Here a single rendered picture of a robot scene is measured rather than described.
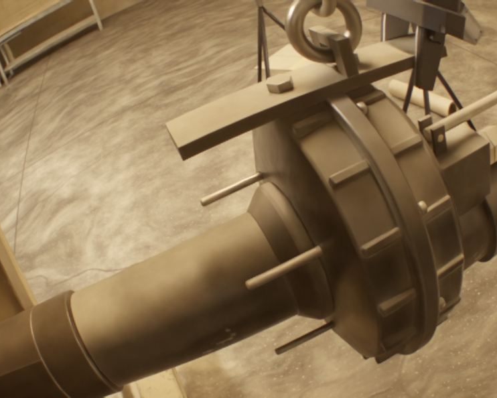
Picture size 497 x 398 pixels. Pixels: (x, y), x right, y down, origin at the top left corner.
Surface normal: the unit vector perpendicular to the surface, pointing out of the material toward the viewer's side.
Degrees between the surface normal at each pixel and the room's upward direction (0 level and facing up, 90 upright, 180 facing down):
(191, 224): 0
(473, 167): 90
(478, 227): 58
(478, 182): 90
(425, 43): 90
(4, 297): 63
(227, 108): 0
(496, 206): 49
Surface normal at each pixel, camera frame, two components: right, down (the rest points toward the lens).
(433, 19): -0.43, 0.40
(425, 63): 0.33, 0.49
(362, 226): -0.10, -0.07
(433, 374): -0.29, -0.76
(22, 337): -0.18, -0.59
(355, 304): -0.73, 0.53
